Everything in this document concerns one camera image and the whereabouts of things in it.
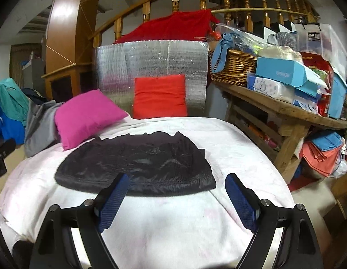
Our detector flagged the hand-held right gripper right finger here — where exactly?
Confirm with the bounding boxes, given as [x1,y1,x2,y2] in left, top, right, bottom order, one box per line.
[225,173,324,269]

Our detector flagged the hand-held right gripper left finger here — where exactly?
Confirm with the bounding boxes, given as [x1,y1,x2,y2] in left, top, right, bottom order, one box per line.
[29,172,131,269]

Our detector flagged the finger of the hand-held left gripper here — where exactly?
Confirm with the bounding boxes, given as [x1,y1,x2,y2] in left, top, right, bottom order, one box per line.
[0,139,17,160]

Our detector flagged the black quilted puffer jacket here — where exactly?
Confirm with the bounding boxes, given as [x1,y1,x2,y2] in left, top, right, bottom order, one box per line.
[55,131,217,197]

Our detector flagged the blue jacket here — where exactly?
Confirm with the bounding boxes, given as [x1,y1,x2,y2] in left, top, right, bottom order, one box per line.
[0,98,26,148]

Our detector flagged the grey garment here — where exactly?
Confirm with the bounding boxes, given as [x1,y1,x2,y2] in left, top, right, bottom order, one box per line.
[24,99,64,157]

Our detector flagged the teal jacket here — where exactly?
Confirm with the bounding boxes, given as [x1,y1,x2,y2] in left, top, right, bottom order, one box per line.
[0,78,31,128]

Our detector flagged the white fleece blanket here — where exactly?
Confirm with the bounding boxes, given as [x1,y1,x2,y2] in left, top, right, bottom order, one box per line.
[0,116,296,269]

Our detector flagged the grey metal cabinet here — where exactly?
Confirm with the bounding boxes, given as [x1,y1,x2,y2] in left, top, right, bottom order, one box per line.
[22,56,46,90]

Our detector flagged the pink pillow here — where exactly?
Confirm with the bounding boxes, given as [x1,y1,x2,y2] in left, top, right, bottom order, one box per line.
[54,89,128,151]

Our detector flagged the salmon pink cloth stack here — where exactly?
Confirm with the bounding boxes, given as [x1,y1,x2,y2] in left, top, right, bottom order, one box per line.
[299,143,345,178]

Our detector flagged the wooden cabinet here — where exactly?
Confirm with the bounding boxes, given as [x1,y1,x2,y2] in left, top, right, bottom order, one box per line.
[41,63,98,101]

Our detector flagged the wooden table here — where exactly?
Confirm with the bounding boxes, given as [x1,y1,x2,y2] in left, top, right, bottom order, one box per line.
[214,82,347,185]

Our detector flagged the brown cardboard box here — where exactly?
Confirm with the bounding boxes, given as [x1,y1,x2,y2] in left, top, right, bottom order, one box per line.
[322,171,347,230]

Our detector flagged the blue cloth stack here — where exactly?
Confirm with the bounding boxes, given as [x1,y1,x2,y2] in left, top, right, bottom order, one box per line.
[309,131,343,152]

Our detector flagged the red pillow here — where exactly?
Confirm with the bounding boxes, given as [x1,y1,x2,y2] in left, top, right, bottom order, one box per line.
[132,75,188,119]

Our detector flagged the white printed pack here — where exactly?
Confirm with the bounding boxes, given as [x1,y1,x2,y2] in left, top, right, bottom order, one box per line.
[248,74,296,100]

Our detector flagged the light blue cardboard box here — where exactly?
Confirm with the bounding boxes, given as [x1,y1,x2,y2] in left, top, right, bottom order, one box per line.
[255,57,328,89]

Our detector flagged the wicker basket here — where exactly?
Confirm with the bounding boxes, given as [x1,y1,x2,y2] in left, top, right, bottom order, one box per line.
[210,49,259,88]

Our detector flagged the tall light blue carton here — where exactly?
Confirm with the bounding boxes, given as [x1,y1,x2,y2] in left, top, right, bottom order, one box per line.
[327,73,347,119]

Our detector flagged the wooden pillar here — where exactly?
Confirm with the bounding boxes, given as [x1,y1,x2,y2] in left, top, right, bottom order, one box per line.
[46,0,105,70]

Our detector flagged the silver foil insulation panel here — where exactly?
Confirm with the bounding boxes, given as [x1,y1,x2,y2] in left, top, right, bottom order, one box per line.
[94,40,209,118]

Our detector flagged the cream plush fabric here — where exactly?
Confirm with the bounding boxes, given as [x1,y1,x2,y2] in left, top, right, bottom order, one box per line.
[259,46,303,61]

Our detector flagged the red printed bag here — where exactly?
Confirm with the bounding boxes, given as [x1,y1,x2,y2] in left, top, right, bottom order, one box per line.
[299,52,335,117]

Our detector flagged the clear plastic bag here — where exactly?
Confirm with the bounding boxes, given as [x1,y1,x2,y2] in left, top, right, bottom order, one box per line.
[215,22,264,54]

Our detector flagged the plastic bag with dark contents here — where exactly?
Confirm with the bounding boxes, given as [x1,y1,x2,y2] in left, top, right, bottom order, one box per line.
[270,32,297,47]

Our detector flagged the clear plastic storage box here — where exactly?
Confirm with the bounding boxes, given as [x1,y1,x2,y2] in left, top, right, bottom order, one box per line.
[295,22,347,62]

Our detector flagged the red cloth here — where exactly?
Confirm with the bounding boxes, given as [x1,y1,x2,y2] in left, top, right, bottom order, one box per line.
[114,10,219,45]

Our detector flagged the wooden stair railing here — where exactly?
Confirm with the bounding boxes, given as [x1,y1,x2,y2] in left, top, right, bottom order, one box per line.
[88,0,320,45]

